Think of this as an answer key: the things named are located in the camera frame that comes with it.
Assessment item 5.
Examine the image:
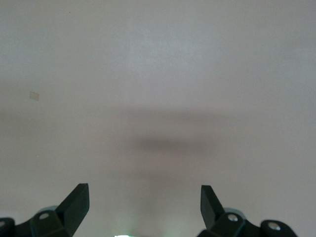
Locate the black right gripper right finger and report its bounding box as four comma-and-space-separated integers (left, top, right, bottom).
197, 185, 297, 237

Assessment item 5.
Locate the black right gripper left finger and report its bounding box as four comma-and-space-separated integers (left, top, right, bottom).
0, 183, 89, 237

